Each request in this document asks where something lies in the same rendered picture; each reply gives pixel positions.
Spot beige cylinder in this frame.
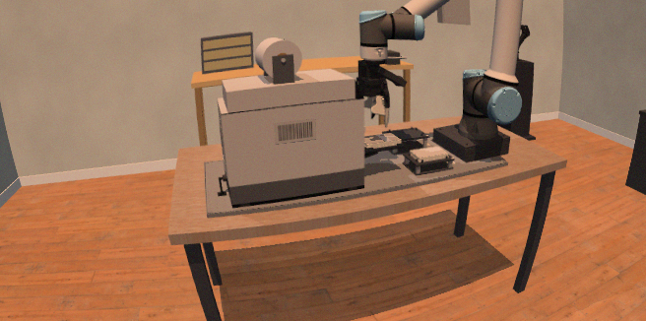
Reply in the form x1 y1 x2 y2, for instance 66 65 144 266
255 37 302 78

